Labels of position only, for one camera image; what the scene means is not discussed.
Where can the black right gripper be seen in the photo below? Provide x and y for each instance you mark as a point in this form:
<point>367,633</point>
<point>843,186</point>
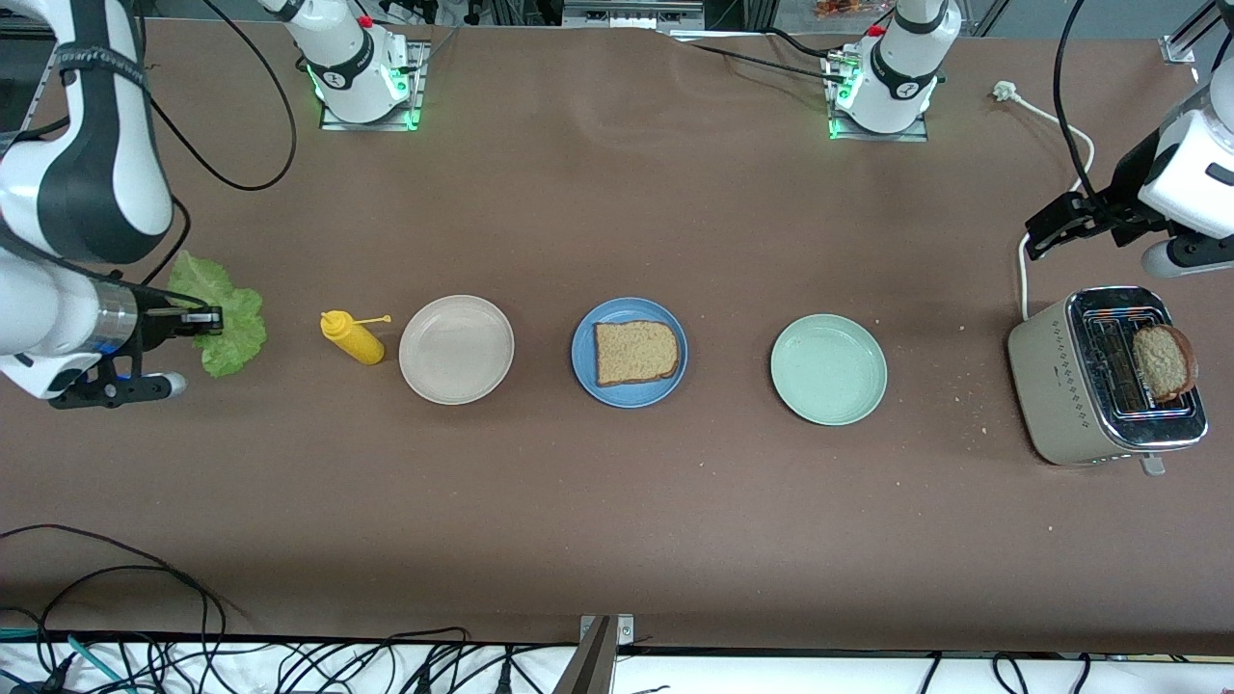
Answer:
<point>157,321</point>

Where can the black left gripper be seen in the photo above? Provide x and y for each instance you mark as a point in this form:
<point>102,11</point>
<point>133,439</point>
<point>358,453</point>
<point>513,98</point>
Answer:
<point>1125,192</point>

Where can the green lettuce leaf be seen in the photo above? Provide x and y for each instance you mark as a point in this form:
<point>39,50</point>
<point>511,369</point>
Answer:
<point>236,333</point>

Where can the yellow mustard squeeze bottle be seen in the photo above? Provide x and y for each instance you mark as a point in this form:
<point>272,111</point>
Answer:
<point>352,339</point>

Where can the brown bread slice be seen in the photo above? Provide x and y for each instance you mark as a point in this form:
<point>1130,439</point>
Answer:
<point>1162,361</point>
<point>636,354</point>

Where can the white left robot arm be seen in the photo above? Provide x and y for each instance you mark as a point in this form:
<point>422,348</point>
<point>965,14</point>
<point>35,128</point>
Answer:
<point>1200,164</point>

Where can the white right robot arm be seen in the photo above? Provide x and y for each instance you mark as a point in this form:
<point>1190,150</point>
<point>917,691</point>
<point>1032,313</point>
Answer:
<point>77,145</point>

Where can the beige plate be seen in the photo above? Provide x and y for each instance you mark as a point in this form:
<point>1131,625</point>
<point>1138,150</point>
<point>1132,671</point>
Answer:
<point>456,349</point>

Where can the mint green plate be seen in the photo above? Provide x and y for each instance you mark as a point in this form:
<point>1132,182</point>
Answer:
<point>829,369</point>

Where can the blue plate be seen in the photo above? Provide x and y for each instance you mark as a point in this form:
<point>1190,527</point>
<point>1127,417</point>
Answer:
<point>627,310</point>

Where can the beige chrome toaster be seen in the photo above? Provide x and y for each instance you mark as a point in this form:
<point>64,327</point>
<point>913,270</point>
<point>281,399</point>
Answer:
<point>1060,386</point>

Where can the orange snack packet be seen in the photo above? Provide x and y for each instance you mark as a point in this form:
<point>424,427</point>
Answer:
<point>844,8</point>

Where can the aluminium profile bar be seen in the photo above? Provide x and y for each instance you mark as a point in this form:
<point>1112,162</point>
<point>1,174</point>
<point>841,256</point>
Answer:
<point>631,14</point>

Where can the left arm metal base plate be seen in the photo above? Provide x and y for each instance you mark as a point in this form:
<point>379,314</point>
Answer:
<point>906,137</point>

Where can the aluminium frame profile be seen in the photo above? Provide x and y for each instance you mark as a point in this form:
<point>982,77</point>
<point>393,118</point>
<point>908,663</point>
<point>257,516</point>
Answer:
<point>1178,48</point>

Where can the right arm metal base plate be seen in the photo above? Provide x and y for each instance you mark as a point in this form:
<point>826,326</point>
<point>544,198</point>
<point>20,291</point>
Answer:
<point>420,87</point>

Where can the metal table edge bracket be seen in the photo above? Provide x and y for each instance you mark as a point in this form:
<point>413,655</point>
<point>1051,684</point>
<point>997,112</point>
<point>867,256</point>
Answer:
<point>590,665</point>

